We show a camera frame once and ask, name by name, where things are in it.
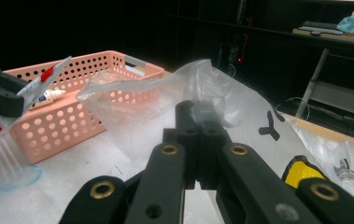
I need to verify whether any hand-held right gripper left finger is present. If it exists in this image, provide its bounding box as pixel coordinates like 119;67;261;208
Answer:
163;100;201;190

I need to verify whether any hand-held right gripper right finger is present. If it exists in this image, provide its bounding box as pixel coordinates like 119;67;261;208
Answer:
192;100;229;190

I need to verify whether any white glue bottle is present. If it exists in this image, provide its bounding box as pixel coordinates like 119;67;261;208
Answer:
29;88;66;110

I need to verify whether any clear packet with red parts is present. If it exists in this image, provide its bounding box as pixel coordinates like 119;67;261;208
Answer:
0;55;73;188

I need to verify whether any clear smiley print plastic bag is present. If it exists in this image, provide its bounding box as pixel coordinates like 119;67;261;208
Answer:
76;59;354;224

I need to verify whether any pink perforated plastic basket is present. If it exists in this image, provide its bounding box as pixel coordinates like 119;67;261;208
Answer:
3;50;165;165

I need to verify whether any dark keyboard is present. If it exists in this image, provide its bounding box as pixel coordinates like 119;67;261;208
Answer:
299;21;345;35

